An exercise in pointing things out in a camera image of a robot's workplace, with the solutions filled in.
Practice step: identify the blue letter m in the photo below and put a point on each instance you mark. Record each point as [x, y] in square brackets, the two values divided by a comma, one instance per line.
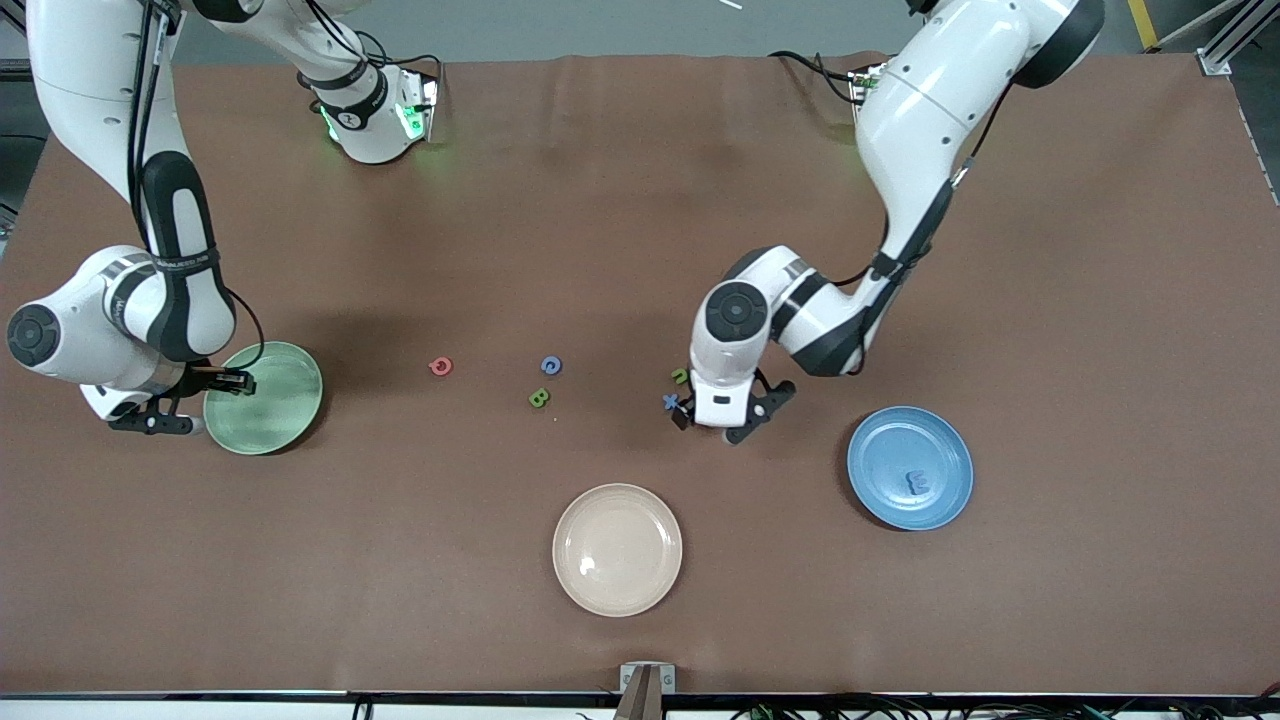
[917, 485]

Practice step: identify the green letter B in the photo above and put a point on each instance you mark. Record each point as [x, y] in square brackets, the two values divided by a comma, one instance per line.
[539, 398]

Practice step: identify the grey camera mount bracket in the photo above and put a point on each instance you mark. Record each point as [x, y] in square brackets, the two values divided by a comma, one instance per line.
[647, 690]

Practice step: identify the blue letter G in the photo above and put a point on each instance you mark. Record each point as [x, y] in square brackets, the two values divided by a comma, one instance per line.
[545, 366]

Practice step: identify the beige plate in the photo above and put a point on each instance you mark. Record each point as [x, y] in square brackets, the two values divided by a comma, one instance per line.
[617, 550]

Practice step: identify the red letter Q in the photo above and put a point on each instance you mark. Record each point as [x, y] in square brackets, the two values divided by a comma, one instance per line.
[434, 367]

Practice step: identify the light green plate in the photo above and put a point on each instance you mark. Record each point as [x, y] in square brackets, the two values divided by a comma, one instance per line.
[280, 415]

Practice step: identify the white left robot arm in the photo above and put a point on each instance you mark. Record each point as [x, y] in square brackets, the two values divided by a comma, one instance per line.
[930, 120]

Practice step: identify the blue plate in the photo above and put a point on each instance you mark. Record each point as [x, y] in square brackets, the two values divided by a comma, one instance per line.
[900, 440]

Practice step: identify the aluminium extrusion frame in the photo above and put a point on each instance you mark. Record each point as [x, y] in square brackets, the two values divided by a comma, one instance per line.
[1215, 62]

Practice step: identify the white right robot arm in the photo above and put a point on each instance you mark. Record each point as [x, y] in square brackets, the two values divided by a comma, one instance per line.
[90, 80]

